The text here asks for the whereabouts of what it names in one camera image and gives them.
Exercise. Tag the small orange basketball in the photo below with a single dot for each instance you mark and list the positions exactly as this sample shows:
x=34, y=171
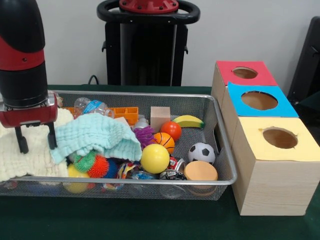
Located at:
x=163, y=141

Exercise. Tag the black panel stand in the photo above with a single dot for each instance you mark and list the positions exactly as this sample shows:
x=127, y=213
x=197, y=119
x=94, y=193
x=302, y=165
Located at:
x=307, y=62

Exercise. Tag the red robot base flange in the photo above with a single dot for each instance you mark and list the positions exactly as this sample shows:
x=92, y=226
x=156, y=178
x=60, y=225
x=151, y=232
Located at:
x=148, y=6

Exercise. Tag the yellow toy banana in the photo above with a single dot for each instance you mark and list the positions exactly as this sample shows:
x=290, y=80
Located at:
x=188, y=121

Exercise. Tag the dark green table cloth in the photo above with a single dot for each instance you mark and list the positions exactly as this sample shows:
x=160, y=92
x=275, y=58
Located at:
x=125, y=220
x=311, y=105

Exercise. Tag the smooth orange-red ball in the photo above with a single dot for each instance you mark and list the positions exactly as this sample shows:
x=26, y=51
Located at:
x=171, y=130

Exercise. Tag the wooden box with three holes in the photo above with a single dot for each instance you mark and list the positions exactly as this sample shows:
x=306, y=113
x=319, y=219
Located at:
x=275, y=190

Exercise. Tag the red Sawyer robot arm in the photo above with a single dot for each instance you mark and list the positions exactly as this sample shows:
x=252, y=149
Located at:
x=22, y=62

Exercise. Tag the orange toy brick plate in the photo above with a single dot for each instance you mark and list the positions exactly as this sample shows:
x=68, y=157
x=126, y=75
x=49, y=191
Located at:
x=127, y=112

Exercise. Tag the small soccer ball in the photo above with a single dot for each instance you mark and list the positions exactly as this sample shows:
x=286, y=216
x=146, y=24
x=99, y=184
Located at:
x=201, y=153

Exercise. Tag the shallow metal mesh bin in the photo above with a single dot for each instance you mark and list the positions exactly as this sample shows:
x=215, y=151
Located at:
x=195, y=140

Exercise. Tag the round container with orange lid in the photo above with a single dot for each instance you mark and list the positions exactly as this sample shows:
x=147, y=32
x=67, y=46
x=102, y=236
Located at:
x=201, y=171

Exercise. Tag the plain wooden cube block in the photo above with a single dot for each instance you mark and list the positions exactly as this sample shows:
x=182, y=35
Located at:
x=160, y=117

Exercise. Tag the smooth yellow ball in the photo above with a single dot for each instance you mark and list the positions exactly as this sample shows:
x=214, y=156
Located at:
x=155, y=158

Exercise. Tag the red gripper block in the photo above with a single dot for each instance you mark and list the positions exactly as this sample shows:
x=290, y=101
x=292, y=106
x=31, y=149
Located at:
x=30, y=116

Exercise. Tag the mint green knitted cloth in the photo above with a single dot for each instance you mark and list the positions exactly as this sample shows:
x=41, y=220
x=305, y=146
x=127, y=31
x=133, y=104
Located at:
x=100, y=132

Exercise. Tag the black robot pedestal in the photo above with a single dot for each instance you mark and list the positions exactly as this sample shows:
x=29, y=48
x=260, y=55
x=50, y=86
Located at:
x=150, y=50

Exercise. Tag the cream knitted cloth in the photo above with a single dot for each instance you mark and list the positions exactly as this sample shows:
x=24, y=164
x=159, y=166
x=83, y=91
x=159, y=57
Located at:
x=35, y=160

